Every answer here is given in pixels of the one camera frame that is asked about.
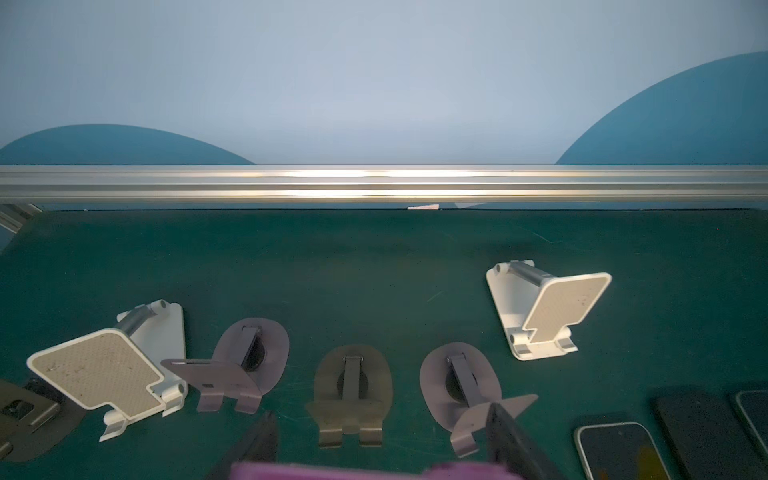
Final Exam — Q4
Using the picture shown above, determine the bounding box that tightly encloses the purple phone stand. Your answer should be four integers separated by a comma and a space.
161, 317, 290, 414

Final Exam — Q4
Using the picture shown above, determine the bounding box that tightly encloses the white-framed phone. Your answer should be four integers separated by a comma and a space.
574, 422, 670, 480

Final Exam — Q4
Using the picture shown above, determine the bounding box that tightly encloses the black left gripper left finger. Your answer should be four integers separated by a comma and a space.
205, 411, 279, 480

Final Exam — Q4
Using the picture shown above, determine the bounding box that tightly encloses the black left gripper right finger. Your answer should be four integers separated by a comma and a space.
485, 403, 566, 480

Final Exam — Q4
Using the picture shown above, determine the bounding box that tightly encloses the white stand back right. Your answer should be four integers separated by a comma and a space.
486, 260, 612, 361

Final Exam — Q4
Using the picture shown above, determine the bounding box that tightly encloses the white phone stand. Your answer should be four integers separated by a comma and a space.
26, 299, 189, 442

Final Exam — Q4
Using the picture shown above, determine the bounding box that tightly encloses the aluminium back frame rail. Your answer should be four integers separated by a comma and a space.
1, 165, 767, 203

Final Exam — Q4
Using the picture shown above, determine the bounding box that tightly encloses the aluminium left frame post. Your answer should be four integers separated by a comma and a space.
0, 204, 42, 234

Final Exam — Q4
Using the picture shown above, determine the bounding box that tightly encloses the black round phone stand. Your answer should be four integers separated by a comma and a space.
306, 344, 394, 449

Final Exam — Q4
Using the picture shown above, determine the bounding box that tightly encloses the grey round stand middle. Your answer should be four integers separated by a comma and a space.
419, 342, 538, 458

